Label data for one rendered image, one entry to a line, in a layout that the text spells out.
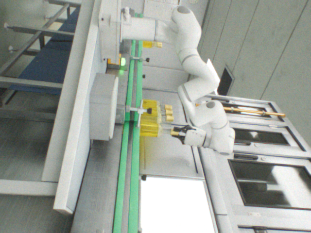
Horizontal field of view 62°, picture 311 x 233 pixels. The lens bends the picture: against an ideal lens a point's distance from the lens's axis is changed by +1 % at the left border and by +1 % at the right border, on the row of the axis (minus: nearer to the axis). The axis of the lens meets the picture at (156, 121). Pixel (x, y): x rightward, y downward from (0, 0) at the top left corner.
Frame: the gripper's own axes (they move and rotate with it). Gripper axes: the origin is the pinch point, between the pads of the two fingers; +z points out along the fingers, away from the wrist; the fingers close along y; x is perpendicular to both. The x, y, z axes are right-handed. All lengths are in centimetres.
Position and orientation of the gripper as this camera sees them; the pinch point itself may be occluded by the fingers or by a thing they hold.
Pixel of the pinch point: (176, 132)
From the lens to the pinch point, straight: 138.0
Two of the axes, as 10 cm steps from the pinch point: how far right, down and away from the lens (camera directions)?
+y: 1.6, -7.9, -5.9
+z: -9.6, -2.5, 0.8
